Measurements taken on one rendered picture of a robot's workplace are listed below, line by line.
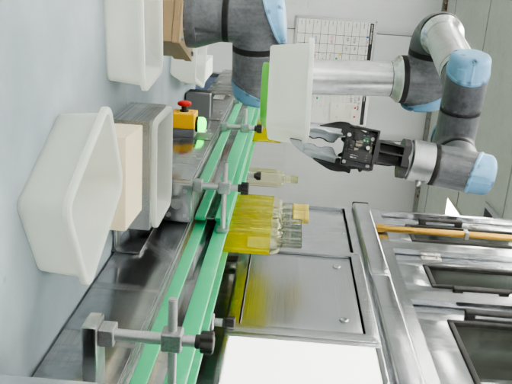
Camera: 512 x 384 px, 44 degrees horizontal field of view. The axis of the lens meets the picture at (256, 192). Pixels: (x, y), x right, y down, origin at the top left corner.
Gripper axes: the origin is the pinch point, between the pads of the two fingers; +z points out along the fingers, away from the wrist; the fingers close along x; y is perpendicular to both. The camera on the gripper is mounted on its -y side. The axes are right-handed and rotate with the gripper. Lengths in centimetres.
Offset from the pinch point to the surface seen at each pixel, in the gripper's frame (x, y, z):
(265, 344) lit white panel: 42.2, -15.4, -2.3
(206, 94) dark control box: -15, -87, 31
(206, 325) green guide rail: 38.2, -3.4, 9.8
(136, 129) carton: 4.8, 7.9, 27.6
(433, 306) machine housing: 31, -47, -43
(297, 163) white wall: -26, -644, -11
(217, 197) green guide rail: 15, -46, 17
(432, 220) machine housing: 10, -102, -52
